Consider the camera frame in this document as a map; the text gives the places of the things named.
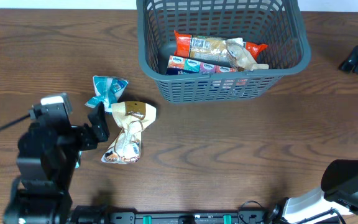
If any Kleenex tissue multipack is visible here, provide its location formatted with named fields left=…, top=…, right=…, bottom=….
left=165, top=55, right=249, bottom=94

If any teal white snack bag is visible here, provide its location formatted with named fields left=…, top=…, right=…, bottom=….
left=75, top=151, right=82, bottom=169

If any blue white snack bag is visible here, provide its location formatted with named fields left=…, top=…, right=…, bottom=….
left=85, top=76, right=129, bottom=114

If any beige brown snack bag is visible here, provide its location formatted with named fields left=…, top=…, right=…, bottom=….
left=101, top=101, right=157, bottom=164

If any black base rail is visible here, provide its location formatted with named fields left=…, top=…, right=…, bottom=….
left=66, top=207, right=269, bottom=224

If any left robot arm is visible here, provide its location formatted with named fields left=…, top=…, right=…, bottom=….
left=2, top=103, right=109, bottom=223

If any San Remo spaghetti packet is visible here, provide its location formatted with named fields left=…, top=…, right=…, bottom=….
left=174, top=31, right=268, bottom=63

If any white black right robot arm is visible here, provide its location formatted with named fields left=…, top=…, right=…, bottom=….
left=270, top=159, right=358, bottom=223

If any beige paper bag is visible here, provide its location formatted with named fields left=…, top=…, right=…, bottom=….
left=226, top=39, right=269, bottom=71

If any grey plastic basket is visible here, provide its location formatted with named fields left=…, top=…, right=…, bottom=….
left=136, top=0, right=311, bottom=103

